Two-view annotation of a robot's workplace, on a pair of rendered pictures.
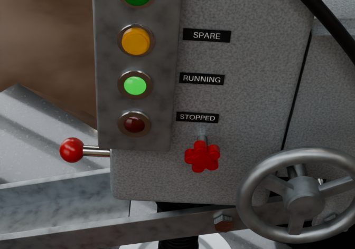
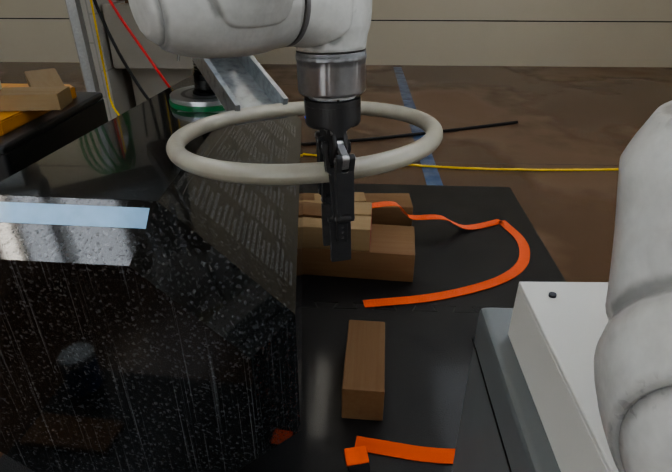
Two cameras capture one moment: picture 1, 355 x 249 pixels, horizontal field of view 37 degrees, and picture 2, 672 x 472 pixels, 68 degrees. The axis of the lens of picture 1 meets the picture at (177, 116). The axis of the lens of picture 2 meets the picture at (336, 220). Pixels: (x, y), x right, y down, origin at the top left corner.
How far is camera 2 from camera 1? 174 cm
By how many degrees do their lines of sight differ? 90
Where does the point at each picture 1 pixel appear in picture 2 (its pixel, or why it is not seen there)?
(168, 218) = not seen: hidden behind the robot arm
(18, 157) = (129, 155)
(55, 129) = (77, 154)
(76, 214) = (218, 64)
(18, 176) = (155, 149)
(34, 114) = (53, 168)
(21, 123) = (72, 168)
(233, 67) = not seen: outside the picture
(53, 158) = (123, 145)
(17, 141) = (105, 161)
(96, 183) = not seen: hidden behind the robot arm
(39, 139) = (97, 155)
